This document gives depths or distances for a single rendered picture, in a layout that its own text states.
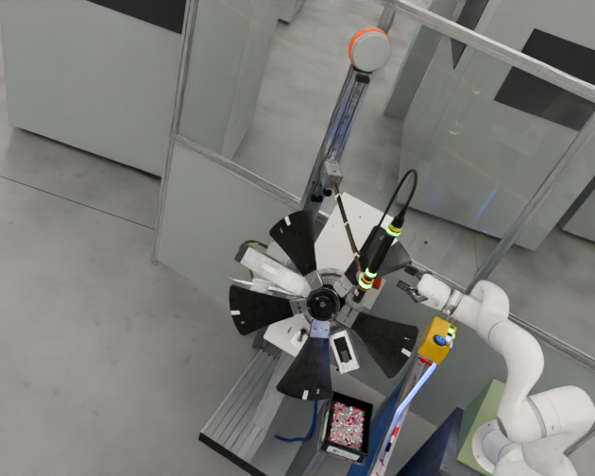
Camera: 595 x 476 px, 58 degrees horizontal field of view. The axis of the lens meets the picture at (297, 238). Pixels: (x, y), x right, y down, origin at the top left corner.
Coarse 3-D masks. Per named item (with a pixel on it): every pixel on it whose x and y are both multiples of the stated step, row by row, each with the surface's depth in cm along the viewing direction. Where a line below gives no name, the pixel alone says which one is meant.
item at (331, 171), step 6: (324, 162) 228; (330, 162) 229; (324, 168) 227; (330, 168) 226; (336, 168) 227; (324, 174) 226; (330, 174) 223; (336, 174) 224; (342, 174) 225; (324, 180) 226; (330, 180) 225; (336, 180) 226; (324, 186) 227; (330, 186) 227
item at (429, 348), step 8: (432, 320) 227; (440, 320) 224; (432, 328) 220; (440, 328) 221; (448, 328) 222; (424, 336) 223; (432, 336) 216; (424, 344) 215; (432, 344) 214; (424, 352) 218; (432, 352) 216; (440, 352) 214; (448, 352) 213; (432, 360) 218; (440, 360) 216
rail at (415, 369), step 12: (408, 372) 235; (420, 372) 229; (408, 384) 222; (396, 408) 215; (396, 420) 208; (384, 432) 210; (384, 444) 199; (384, 456) 196; (372, 468) 193; (384, 468) 192
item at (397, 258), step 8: (384, 232) 198; (368, 240) 201; (376, 240) 198; (368, 248) 199; (376, 248) 196; (392, 248) 193; (400, 248) 191; (360, 256) 200; (368, 256) 197; (392, 256) 191; (400, 256) 190; (408, 256) 189; (352, 264) 200; (368, 264) 194; (384, 264) 191; (392, 264) 190; (400, 264) 188; (352, 272) 197; (384, 272) 189; (352, 280) 194
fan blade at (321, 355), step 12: (300, 348) 193; (312, 348) 195; (324, 348) 198; (300, 360) 193; (312, 360) 195; (324, 360) 199; (288, 372) 192; (300, 372) 193; (312, 372) 195; (324, 372) 199; (288, 384) 192; (300, 384) 194; (312, 384) 196; (324, 384) 198; (300, 396) 194; (312, 396) 196; (324, 396) 198
